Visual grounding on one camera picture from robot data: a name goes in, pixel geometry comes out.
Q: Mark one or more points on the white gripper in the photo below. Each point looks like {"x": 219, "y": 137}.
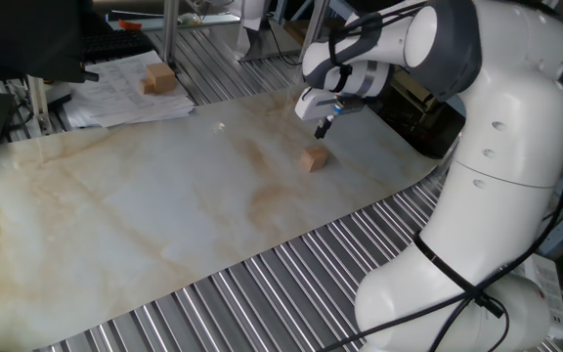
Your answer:
{"x": 313, "y": 105}

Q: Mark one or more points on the small wooden cube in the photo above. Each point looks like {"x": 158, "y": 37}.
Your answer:
{"x": 314, "y": 159}

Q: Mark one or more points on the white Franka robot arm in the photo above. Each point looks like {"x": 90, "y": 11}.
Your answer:
{"x": 506, "y": 146}

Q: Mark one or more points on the large wooden block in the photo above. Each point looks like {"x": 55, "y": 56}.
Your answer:
{"x": 161, "y": 78}

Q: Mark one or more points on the tiny wooden block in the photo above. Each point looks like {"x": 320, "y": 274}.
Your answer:
{"x": 147, "y": 87}

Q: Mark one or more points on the black electronic equipment box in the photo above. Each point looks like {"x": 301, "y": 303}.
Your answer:
{"x": 428, "y": 132}

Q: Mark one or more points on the white stand on metal plate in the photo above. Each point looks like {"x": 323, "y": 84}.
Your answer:
{"x": 254, "y": 14}

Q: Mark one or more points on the small pale round object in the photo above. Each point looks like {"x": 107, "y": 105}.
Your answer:
{"x": 191, "y": 18}

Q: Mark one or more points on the marble pattern mat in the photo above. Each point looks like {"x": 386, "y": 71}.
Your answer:
{"x": 140, "y": 195}

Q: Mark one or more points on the stack of printed papers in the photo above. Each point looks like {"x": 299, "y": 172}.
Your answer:
{"x": 115, "y": 98}

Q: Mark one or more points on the small orange item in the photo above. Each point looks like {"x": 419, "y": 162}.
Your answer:
{"x": 130, "y": 25}

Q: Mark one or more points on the black keyboard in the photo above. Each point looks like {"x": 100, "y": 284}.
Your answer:
{"x": 115, "y": 45}

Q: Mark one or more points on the white power strip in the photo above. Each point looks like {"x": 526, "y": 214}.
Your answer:
{"x": 550, "y": 293}

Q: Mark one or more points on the black monitor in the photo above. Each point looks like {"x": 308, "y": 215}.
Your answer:
{"x": 22, "y": 34}

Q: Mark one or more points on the silver wrist camera blue cap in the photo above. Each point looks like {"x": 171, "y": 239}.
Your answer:
{"x": 350, "y": 105}

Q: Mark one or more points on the aluminium frame post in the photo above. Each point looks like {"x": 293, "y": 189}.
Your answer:
{"x": 170, "y": 29}
{"x": 316, "y": 24}

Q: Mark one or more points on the short aluminium stand post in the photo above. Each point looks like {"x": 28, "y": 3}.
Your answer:
{"x": 38, "y": 102}

